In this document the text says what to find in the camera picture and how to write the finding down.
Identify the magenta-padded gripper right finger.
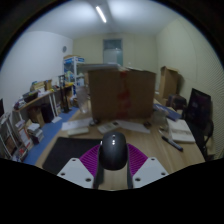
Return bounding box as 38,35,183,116
125,143,170,190

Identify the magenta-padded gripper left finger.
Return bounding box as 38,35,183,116
56,143,105,190

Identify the ceiling tube light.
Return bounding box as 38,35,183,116
95,5,108,24

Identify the wooden side desk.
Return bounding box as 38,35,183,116
13,83,74,124

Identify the low cluttered bookshelf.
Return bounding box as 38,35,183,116
0,111,44,163

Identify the black marker pen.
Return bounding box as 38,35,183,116
161,134,184,152

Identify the black computer mouse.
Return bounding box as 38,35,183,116
98,131,130,171

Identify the large brown cardboard box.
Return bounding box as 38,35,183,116
87,68,157,121

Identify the white remote control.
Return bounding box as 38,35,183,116
97,121,120,135

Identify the white and blue shelf unit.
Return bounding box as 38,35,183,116
63,55,86,88

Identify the wall window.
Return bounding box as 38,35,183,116
102,38,124,66

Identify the small open cardboard box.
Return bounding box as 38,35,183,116
158,65,180,99

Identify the black bag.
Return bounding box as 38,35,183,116
167,94,188,111

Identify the white keyboard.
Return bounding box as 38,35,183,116
67,127,90,137

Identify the black monitor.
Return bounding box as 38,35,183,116
185,87,212,132

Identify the open white notebook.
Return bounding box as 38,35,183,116
166,118,197,144

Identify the white paper sheet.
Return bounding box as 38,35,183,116
116,119,152,135

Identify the blue folder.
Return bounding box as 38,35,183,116
153,103,183,122

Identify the black mouse pad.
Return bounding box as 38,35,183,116
42,136,103,175

